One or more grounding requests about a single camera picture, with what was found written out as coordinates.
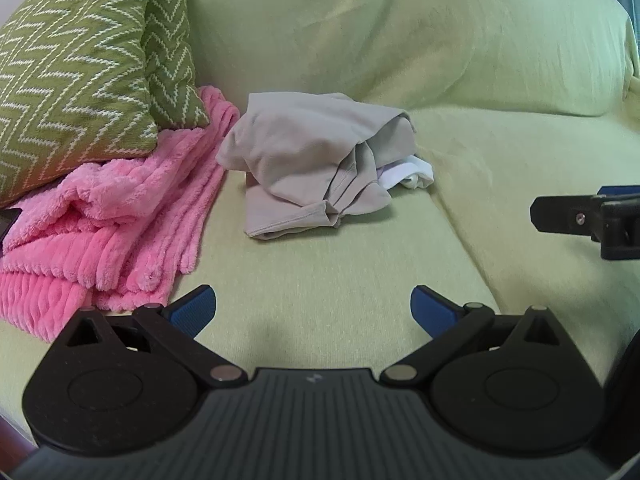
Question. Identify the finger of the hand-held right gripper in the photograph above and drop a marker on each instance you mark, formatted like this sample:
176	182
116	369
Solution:
560	214

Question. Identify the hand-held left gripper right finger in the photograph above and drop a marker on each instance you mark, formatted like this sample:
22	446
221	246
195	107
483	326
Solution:
434	312

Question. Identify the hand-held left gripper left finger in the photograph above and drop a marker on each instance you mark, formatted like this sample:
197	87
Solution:
192	310

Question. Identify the beige garment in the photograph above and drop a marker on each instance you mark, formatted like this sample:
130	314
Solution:
305	160

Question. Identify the pink fluffy blanket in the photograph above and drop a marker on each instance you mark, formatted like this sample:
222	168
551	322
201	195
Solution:
125	220

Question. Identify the white garment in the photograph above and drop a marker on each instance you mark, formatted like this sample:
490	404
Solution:
410	172

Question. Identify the small green zigzag pillow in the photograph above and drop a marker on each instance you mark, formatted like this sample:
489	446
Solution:
170	50

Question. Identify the large green zigzag pillow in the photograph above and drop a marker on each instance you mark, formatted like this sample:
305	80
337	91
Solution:
70	75

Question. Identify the green sofa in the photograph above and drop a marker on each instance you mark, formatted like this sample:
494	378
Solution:
350	35

